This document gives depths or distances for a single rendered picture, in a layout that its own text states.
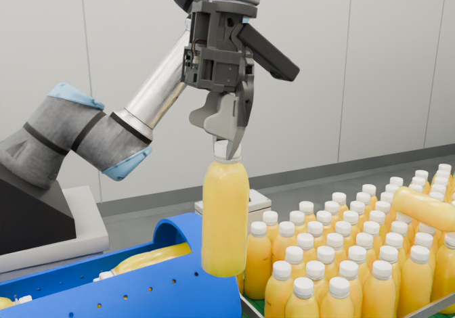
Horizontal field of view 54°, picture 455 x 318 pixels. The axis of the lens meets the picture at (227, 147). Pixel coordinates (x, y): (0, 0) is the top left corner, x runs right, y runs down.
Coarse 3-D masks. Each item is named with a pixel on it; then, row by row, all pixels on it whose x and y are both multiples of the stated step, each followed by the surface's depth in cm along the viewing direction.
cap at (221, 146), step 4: (224, 140) 67; (216, 144) 65; (220, 144) 65; (224, 144) 65; (240, 144) 66; (216, 148) 65; (220, 148) 64; (224, 148) 64; (240, 148) 66; (216, 152) 65; (220, 152) 64; (224, 152) 64; (236, 152) 65; (220, 156) 65; (224, 156) 64; (236, 156) 65
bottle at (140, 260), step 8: (160, 248) 86; (168, 248) 86; (176, 248) 86; (184, 248) 87; (136, 256) 83; (144, 256) 83; (152, 256) 83; (160, 256) 84; (168, 256) 84; (176, 256) 85; (120, 264) 82; (128, 264) 81; (136, 264) 81; (144, 264) 82; (152, 264) 82; (112, 272) 81; (120, 272) 81
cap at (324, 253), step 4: (320, 248) 103; (324, 248) 103; (328, 248) 103; (332, 248) 103; (320, 252) 101; (324, 252) 101; (328, 252) 101; (332, 252) 101; (320, 256) 101; (324, 256) 101; (328, 256) 101; (332, 256) 101; (324, 260) 101; (328, 260) 101
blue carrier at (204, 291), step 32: (160, 224) 94; (192, 224) 86; (96, 256) 94; (128, 256) 98; (192, 256) 80; (0, 288) 85; (32, 288) 89; (64, 288) 92; (96, 288) 71; (128, 288) 73; (160, 288) 75; (192, 288) 77; (224, 288) 79
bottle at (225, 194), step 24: (216, 168) 65; (240, 168) 65; (216, 192) 64; (240, 192) 65; (216, 216) 65; (240, 216) 66; (216, 240) 66; (240, 240) 67; (216, 264) 67; (240, 264) 68
